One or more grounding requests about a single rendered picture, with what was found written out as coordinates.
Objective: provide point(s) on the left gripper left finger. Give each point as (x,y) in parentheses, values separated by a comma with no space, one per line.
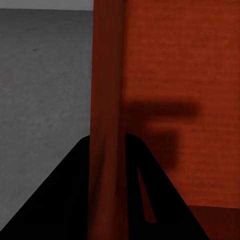
(58,209)

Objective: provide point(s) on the storage box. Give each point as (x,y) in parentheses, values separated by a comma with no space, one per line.
(168,72)

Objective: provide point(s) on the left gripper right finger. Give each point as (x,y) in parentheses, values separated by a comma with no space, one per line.
(174,220)

